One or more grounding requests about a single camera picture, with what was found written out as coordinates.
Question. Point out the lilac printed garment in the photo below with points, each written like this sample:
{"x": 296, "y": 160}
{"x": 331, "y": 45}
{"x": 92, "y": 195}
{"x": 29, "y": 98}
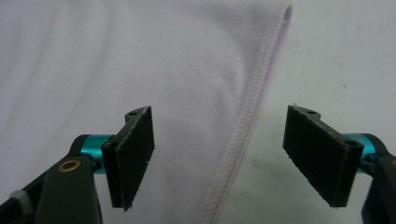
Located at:
{"x": 124, "y": 62}

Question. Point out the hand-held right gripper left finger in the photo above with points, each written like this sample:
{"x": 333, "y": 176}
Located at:
{"x": 130, "y": 158}

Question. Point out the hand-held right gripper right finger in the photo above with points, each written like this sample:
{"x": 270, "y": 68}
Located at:
{"x": 323, "y": 158}

